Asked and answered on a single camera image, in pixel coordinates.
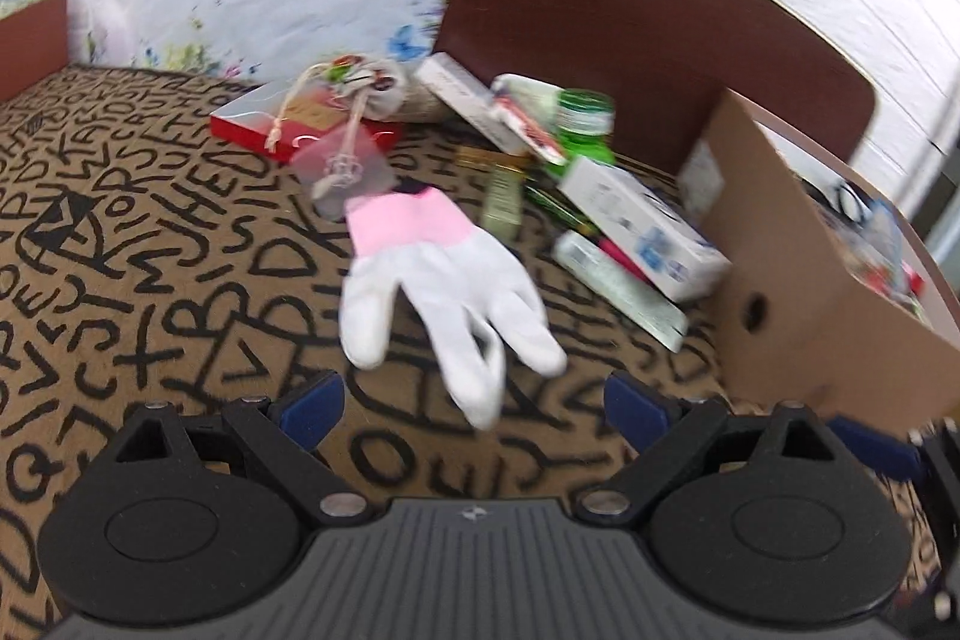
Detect gold foil packet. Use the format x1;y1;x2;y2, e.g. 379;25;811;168
478;166;527;238

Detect clear blue plastic packet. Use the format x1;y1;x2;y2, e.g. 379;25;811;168
821;176;910;285

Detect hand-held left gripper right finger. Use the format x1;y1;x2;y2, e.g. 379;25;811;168
577;370;852;530

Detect white glove with pink cuff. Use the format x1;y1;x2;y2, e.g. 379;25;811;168
339;188;569;431

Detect flat red box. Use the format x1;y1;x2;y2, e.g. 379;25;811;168
209;81;400;166

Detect beige drawstring pouch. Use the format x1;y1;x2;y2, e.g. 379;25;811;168
298;53;411;121

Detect white and blue carton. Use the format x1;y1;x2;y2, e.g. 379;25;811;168
558;154;733;303

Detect white and teal carton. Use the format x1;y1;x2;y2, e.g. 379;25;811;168
553;230;690;354

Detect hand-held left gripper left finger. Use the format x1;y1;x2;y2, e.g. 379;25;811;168
99;372;374;526

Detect brown cardboard box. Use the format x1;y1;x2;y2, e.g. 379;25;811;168
679;89;960;417

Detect brown wooden headboard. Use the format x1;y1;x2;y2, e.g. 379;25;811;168
433;0;880;180

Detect clear plastic cup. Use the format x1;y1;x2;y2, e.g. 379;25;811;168
288;122;400;223

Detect long white carton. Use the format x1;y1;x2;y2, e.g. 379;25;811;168
415;53;535;156

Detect green pen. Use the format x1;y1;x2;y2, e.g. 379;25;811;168
523;178;602;238

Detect brown wooden bed frame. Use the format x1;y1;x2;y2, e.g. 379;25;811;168
0;0;73;103

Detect pink pen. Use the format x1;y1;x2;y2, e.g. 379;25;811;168
597;237;652;278

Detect white and red tube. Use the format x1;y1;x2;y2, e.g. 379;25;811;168
490;73;572;166

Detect letter-print brown blanket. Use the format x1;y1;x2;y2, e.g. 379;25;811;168
0;64;947;640

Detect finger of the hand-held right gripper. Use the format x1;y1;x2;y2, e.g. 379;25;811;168
829;413;960;498

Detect green plastic bottle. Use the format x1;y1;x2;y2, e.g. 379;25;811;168
553;87;617;163

